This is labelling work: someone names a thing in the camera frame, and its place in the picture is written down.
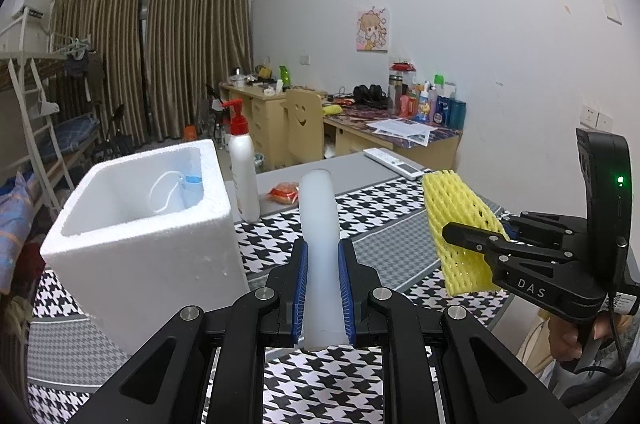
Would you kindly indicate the wooden smiley face chair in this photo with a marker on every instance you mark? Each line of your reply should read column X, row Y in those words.
column 302, row 129

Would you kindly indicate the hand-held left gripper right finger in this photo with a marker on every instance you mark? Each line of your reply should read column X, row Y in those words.
column 346, row 294

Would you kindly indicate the white air conditioner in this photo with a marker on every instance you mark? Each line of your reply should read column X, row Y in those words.
column 32, row 6

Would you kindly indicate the white foam box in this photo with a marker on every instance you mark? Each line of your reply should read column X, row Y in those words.
column 150, row 269

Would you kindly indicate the cartoon wall poster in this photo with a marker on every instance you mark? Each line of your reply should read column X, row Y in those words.
column 372, row 30

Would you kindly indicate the green bottle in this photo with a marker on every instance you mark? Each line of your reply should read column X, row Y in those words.
column 285, row 75

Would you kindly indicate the translucent white plastic tube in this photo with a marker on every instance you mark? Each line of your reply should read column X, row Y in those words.
column 320, row 229

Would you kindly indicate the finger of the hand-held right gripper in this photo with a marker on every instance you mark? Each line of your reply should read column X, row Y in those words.
column 470, row 239
column 545, row 226

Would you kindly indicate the metal bunk bed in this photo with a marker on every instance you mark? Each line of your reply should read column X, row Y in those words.
column 30, row 69

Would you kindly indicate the patterned trash bin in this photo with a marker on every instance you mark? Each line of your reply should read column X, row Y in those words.
column 259, row 160

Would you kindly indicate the white wall switch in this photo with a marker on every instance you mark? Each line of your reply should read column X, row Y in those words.
column 612, row 10

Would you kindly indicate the brown curtain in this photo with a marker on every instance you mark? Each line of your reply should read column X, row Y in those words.
column 100, row 54
column 200, row 49

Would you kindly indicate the person's right hand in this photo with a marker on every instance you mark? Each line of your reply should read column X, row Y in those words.
column 562, row 339

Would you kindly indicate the yellow cloth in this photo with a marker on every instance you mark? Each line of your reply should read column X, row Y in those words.
column 332, row 109

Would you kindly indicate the yellow foam net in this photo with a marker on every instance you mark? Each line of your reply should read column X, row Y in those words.
column 450, row 204

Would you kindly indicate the red snack packet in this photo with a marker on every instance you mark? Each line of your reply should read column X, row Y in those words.
column 284, row 193

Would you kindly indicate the white wall socket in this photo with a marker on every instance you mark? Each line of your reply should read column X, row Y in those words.
column 597, row 116
column 304, row 59

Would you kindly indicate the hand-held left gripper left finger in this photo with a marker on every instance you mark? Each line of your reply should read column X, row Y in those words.
column 299, row 294

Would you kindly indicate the blue checked mattress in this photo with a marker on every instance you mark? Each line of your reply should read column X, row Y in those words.
column 75, row 131

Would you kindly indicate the white bed ladder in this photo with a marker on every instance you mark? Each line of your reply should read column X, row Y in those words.
column 37, row 129

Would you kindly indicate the blue plaid quilt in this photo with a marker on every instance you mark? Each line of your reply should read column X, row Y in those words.
column 17, row 214

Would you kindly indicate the orange box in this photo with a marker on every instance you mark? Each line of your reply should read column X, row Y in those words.
column 190, row 133

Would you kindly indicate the printed paper sheets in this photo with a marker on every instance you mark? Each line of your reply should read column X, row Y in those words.
column 400, row 131

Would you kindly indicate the black headphones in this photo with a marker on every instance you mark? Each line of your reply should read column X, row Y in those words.
column 370, row 95

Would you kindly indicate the white remote control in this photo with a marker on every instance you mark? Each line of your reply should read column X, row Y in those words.
column 395, row 164

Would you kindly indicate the light wooden desk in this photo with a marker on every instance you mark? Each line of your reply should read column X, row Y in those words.
column 250, row 114
column 360, row 136

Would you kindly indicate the white pump bottle red nozzle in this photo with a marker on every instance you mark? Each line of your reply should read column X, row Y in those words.
column 245, row 169

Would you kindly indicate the hanging dark clothes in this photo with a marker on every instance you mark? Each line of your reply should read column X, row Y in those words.
column 85, row 71

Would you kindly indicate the houndstooth tablecloth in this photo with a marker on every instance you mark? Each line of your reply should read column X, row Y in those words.
column 390, row 214

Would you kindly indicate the blue face mask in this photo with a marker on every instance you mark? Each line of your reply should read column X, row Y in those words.
column 192, row 181

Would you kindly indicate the group of bottles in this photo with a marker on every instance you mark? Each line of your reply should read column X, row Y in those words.
column 425, row 101

